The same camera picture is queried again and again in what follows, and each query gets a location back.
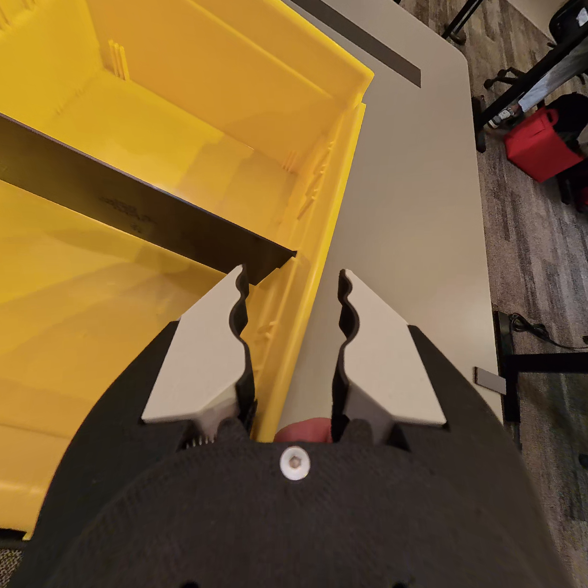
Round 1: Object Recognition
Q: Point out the black desk foot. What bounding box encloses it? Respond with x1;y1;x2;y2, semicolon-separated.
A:
473;0;588;153

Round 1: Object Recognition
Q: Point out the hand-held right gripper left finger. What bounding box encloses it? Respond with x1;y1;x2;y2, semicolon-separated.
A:
143;267;257;432

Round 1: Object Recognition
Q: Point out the red bin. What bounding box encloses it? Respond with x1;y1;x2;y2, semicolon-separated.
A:
504;107;585;183

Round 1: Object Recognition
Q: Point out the black floor stand base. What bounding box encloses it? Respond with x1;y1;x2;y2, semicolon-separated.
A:
495;311;588;425

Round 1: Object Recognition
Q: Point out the yellow plastic bin stack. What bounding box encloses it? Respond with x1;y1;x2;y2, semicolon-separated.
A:
0;0;375;539

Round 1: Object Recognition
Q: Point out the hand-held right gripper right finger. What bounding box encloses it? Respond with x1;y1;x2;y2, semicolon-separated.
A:
331;269;448;438

